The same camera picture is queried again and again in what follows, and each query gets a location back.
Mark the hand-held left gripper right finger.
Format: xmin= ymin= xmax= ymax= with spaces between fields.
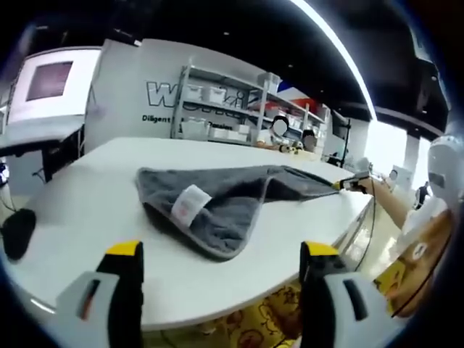
xmin=299 ymin=241 xmax=403 ymax=348

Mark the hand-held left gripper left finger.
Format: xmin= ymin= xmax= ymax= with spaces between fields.
xmin=54 ymin=239 xmax=145 ymax=348

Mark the grey towel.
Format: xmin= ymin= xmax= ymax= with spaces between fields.
xmin=136 ymin=163 xmax=341 ymax=262

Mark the black monitor on stand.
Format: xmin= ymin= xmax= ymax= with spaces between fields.
xmin=326 ymin=108 xmax=355 ymax=167

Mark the white chest device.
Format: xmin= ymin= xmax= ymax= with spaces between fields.
xmin=413 ymin=136 xmax=460 ymax=233

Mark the ceiling light strip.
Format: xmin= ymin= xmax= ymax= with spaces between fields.
xmin=289 ymin=0 xmax=378 ymax=120

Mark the black round object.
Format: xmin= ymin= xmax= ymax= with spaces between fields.
xmin=1 ymin=208 xmax=37 ymax=260

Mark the grey metal storage shelf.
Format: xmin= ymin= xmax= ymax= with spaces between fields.
xmin=170 ymin=64 xmax=333 ymax=153

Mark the shelf with white boxes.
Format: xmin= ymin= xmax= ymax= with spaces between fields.
xmin=179 ymin=72 xmax=326 ymax=144

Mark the white lettered partition panel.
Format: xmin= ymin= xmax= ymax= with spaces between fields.
xmin=85 ymin=38 xmax=280 ymax=146

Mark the computer monitor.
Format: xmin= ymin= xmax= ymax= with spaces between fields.
xmin=7 ymin=49 xmax=102 ymax=124

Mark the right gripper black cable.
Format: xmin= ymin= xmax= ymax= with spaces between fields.
xmin=353 ymin=165 xmax=376 ymax=271

